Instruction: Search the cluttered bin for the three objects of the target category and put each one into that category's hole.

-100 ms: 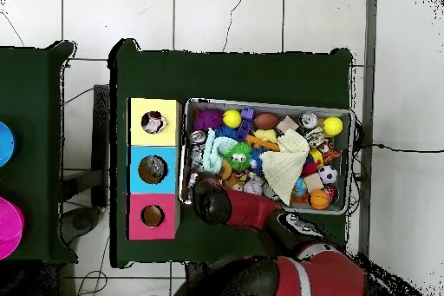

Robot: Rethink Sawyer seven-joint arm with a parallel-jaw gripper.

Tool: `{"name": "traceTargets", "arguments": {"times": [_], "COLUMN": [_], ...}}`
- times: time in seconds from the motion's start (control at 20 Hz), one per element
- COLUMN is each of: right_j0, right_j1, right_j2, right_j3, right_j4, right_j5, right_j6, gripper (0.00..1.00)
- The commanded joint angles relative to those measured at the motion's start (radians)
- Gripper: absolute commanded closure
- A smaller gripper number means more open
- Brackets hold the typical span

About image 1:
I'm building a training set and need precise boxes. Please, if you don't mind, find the purple spiky ball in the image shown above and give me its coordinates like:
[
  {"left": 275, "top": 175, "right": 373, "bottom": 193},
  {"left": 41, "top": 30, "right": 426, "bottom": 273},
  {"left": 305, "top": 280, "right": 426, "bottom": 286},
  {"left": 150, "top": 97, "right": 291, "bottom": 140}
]
[{"left": 193, "top": 107, "right": 225, "bottom": 133}]

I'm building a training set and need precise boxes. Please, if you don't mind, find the small soccer ball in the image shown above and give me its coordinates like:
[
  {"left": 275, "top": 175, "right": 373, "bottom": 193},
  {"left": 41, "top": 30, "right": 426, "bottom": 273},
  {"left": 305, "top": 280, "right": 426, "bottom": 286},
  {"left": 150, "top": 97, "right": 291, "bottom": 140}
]
[{"left": 317, "top": 164, "right": 339, "bottom": 185}]

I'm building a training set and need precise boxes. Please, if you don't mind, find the light teal cloth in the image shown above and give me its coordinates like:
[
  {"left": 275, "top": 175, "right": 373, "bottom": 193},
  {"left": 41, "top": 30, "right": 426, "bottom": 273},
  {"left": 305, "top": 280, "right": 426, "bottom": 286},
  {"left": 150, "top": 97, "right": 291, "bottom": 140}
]
[{"left": 202, "top": 128, "right": 238, "bottom": 174}]

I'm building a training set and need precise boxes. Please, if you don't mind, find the colourful patterned cloth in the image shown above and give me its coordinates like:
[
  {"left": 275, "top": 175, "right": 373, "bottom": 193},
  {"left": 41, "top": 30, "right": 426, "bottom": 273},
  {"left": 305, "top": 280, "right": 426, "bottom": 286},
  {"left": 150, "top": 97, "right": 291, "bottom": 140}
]
[{"left": 141, "top": 110, "right": 169, "bottom": 135}]

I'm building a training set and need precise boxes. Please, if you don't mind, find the wooden box with three holes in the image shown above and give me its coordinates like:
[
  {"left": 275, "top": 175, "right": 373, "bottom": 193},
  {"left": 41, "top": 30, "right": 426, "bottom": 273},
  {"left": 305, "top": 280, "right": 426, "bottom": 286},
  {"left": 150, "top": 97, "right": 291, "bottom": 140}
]
[{"left": 126, "top": 96, "right": 182, "bottom": 241}]

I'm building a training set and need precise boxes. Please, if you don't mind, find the grey stand base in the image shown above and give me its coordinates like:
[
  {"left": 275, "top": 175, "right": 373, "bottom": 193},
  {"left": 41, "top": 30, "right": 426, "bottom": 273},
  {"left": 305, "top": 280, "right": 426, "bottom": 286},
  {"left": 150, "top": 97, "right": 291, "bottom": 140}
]
[{"left": 60, "top": 205, "right": 101, "bottom": 245}]

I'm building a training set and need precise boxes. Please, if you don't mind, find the cream knitted cloth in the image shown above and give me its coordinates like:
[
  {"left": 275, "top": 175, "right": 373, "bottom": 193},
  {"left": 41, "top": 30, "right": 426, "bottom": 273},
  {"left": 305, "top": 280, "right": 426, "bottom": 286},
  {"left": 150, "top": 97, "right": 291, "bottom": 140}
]
[{"left": 258, "top": 128, "right": 310, "bottom": 207}]

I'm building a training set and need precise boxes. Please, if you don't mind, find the grey wire mesh bin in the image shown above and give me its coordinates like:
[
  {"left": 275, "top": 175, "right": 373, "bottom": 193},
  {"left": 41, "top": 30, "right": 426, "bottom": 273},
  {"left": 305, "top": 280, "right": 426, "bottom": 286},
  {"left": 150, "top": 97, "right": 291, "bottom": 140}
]
[{"left": 180, "top": 96, "right": 356, "bottom": 216}]

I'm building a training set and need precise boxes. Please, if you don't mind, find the blue round bowl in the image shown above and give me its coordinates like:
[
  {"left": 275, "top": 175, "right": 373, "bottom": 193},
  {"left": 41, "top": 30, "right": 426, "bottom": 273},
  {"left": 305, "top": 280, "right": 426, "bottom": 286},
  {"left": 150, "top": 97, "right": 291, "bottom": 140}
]
[{"left": 0, "top": 121, "right": 17, "bottom": 168}]

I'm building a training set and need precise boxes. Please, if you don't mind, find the green spiky puffer ball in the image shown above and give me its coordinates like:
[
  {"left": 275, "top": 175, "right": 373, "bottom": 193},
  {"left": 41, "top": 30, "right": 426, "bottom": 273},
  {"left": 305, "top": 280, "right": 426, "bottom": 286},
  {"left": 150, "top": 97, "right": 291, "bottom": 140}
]
[{"left": 223, "top": 141, "right": 253, "bottom": 172}]

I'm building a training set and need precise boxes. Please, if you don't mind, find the magenta round bowl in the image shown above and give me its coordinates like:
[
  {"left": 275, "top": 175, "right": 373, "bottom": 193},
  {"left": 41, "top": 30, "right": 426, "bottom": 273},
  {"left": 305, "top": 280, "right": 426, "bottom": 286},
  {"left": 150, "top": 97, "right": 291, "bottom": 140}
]
[{"left": 0, "top": 196, "right": 25, "bottom": 260}]

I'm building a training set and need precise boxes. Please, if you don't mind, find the blue puffer ball with eyes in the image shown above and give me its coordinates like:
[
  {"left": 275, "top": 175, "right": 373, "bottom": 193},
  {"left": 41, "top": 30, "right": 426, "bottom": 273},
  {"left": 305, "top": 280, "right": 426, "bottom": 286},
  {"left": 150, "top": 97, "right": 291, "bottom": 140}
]
[{"left": 249, "top": 147, "right": 268, "bottom": 177}]

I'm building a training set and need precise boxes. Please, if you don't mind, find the plain wooden cube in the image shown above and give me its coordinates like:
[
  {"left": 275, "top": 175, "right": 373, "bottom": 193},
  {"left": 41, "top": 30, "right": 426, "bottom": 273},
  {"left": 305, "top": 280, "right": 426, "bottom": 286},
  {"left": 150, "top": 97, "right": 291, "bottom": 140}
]
[{"left": 276, "top": 115, "right": 300, "bottom": 135}]

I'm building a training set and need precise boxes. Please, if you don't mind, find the white baseball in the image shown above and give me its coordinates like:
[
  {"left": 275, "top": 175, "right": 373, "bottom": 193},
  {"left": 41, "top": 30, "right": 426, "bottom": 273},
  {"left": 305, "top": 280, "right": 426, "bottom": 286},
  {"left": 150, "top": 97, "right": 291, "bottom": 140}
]
[{"left": 243, "top": 179, "right": 264, "bottom": 196}]

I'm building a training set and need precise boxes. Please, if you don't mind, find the yellow ball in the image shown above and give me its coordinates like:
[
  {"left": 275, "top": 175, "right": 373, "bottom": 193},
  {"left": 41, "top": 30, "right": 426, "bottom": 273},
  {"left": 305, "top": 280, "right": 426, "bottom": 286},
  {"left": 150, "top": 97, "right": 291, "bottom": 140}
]
[
  {"left": 222, "top": 109, "right": 243, "bottom": 129},
  {"left": 322, "top": 115, "right": 344, "bottom": 138}
]

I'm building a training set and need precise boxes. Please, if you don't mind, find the orange toy basketball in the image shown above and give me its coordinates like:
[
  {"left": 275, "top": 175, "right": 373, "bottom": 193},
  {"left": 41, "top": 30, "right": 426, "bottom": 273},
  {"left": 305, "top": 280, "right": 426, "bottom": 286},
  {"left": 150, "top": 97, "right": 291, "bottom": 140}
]
[{"left": 308, "top": 188, "right": 331, "bottom": 211}]

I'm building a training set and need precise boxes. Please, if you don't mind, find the dark green table cloth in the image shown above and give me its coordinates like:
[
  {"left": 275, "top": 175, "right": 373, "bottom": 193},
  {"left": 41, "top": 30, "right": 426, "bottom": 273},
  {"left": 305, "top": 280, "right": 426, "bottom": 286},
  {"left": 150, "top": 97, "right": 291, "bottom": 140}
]
[
  {"left": 0, "top": 40, "right": 78, "bottom": 264},
  {"left": 108, "top": 38, "right": 354, "bottom": 271}
]

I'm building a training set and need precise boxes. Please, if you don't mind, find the black cable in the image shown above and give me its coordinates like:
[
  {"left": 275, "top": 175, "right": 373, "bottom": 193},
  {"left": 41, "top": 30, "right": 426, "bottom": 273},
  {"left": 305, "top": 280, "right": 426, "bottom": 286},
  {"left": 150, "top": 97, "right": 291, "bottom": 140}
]
[{"left": 360, "top": 142, "right": 444, "bottom": 154}]

